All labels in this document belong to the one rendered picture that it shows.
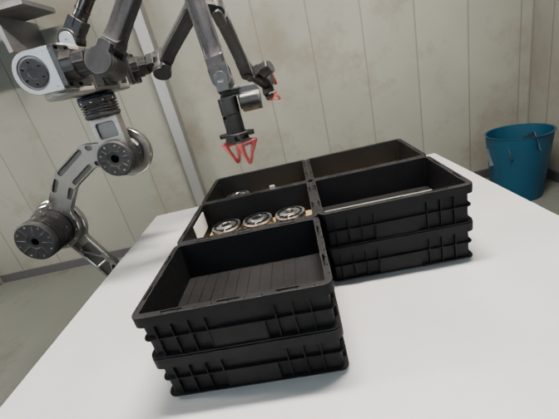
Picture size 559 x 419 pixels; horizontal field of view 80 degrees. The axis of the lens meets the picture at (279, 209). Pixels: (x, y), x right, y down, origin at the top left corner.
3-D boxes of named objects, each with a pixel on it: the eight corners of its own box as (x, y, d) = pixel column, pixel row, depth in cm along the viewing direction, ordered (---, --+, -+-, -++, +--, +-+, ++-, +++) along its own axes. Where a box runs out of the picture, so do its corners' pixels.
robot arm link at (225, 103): (218, 96, 101) (215, 96, 96) (239, 90, 100) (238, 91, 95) (224, 118, 103) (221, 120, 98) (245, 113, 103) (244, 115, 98)
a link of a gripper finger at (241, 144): (249, 160, 109) (241, 131, 106) (263, 160, 104) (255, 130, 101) (233, 166, 105) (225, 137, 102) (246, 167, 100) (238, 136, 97)
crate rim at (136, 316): (132, 330, 65) (127, 320, 64) (177, 252, 93) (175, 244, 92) (335, 293, 61) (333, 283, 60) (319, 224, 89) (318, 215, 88)
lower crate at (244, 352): (169, 402, 73) (149, 362, 68) (201, 310, 100) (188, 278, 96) (352, 374, 69) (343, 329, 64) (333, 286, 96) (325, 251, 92)
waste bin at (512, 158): (572, 199, 238) (581, 123, 217) (508, 212, 241) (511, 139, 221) (526, 179, 281) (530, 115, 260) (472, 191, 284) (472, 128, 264)
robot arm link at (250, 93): (219, 79, 103) (212, 72, 94) (254, 70, 102) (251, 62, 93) (228, 118, 104) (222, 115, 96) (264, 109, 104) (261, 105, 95)
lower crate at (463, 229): (333, 286, 96) (325, 251, 92) (322, 238, 124) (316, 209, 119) (476, 260, 92) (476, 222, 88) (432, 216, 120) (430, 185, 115)
